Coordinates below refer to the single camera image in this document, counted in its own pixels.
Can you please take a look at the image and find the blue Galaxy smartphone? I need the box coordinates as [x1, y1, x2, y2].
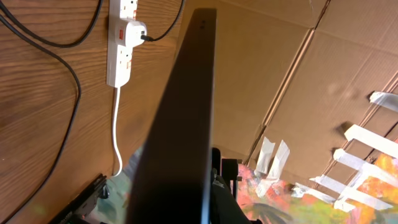
[126, 8, 217, 224]

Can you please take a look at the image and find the white power strip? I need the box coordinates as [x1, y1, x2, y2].
[106, 0, 137, 88]

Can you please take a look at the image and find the cardboard backdrop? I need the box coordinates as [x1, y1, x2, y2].
[177, 0, 398, 187]

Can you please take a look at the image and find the black USB charging cable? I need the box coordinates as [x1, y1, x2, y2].
[0, 0, 186, 224]

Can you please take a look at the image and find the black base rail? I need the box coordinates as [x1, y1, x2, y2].
[49, 174, 110, 224]

